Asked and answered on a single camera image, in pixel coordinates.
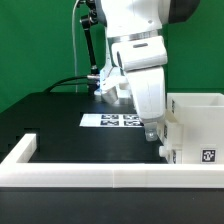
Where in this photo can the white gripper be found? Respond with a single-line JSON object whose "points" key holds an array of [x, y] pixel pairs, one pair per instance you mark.
{"points": [[142, 63]]}

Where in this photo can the white drawer box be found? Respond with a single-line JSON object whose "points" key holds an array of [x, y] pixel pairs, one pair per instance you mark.
{"points": [[173, 132], [172, 156]]}

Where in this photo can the white front drawer box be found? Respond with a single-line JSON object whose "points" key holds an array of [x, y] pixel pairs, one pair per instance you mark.
{"points": [[172, 156]]}

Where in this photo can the white drawer cabinet frame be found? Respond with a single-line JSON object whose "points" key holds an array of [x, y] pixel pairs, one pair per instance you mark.
{"points": [[202, 117]]}

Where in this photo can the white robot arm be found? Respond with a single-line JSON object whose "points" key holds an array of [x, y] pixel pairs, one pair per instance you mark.
{"points": [[129, 20]]}

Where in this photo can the white marker sheet on table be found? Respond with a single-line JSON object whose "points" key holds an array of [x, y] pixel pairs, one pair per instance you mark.
{"points": [[110, 120]]}

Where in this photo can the white U-shaped table fence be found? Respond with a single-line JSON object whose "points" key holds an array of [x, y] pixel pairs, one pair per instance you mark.
{"points": [[16, 170]]}

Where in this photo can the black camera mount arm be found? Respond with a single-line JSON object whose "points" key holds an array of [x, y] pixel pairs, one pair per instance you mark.
{"points": [[87, 21]]}

